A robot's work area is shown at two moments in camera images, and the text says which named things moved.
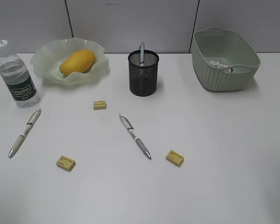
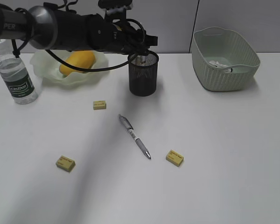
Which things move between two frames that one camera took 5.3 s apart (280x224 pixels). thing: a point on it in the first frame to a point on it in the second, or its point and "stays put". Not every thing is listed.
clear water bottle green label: (17, 76) stays put
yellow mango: (81, 61) stays put
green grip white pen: (25, 135) to (140, 59)
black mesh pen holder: (143, 66) stays put
